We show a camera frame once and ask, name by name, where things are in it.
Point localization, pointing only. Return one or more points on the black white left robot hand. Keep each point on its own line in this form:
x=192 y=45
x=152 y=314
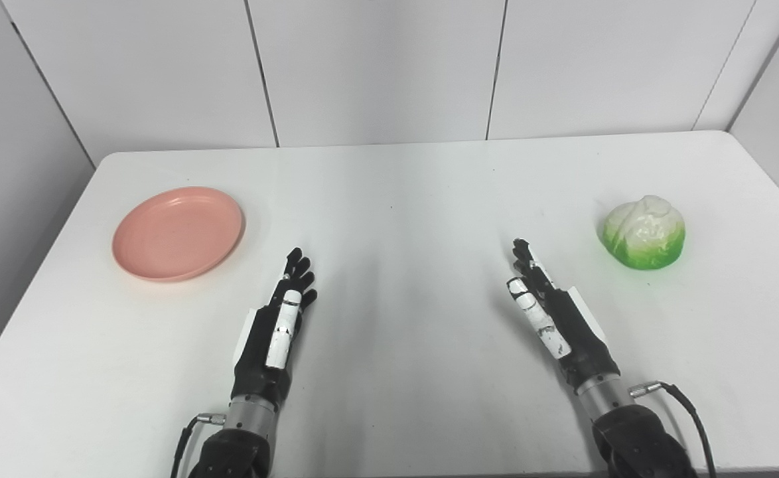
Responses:
x=257 y=372

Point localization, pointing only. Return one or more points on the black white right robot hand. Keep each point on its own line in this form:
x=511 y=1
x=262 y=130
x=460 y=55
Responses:
x=578 y=338

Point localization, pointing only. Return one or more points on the green white toy cabbage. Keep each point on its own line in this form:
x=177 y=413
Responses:
x=645 y=232

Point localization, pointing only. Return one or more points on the pink round plate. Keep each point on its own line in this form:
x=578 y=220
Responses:
x=177 y=234

